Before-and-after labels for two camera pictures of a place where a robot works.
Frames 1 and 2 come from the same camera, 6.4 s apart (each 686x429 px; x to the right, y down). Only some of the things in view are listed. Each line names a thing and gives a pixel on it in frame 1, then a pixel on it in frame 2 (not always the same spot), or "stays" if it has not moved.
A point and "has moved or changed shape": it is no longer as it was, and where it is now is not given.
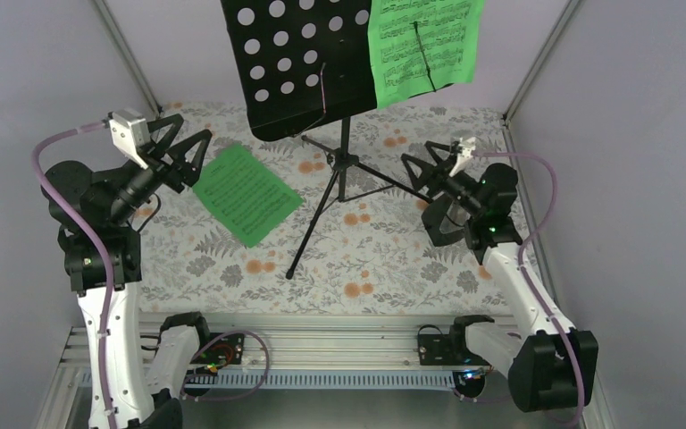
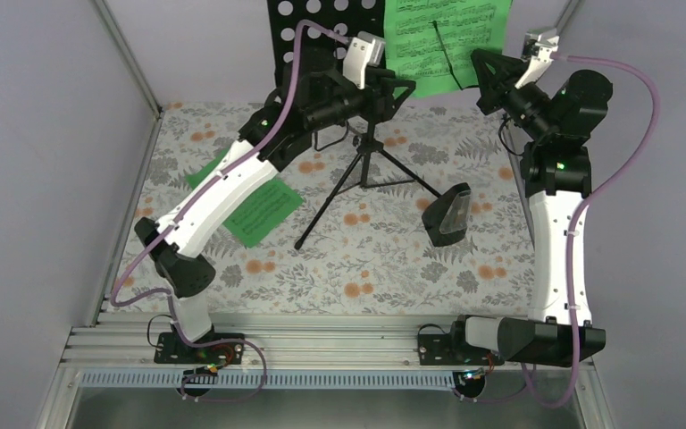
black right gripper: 424,175 to 494,87
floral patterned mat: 357,245 stays
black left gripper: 188,172 to 378,106
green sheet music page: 246,192 stays
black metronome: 445,221 stays
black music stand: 302,64 has moved or changed shape
